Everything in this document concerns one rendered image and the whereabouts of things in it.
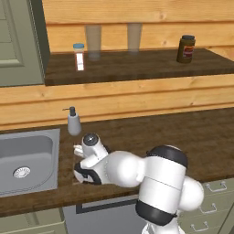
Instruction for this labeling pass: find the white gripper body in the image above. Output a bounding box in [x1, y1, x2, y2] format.
[72, 144, 85, 158]

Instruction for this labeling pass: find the grey soap dispenser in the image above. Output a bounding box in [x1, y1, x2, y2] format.
[62, 105, 83, 137]

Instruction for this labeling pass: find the grey steel sink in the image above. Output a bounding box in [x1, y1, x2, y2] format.
[0, 128, 61, 198]

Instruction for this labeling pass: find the grey dishwasher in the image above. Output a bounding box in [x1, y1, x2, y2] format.
[61, 195, 151, 234]

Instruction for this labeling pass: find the grey-green base cupboard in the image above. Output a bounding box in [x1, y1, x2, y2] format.
[0, 207, 69, 234]

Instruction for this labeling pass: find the white bottle with blue lid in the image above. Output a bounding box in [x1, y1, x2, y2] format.
[72, 42, 86, 72]

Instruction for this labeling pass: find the dark wooden shelf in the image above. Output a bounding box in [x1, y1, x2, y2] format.
[44, 48, 234, 87]

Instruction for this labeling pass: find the tall clear drinking glass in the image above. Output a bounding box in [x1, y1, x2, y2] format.
[126, 22, 144, 55]
[84, 24, 103, 61]

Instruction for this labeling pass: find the dark jar with red label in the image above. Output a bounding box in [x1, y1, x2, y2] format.
[175, 34, 197, 65]

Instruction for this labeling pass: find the grey-green drawer front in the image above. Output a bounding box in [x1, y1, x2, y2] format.
[197, 191, 234, 219]
[178, 209, 233, 234]
[201, 177, 234, 201]

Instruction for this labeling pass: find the dark dishwasher handle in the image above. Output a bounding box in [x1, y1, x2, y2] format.
[75, 197, 139, 215]

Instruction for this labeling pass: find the grey-green wall cupboard door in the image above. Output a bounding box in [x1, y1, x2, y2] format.
[0, 0, 51, 88]

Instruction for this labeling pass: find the silver drawer handle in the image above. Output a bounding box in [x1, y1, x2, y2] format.
[205, 181, 229, 193]
[190, 220, 210, 233]
[198, 202, 218, 215]

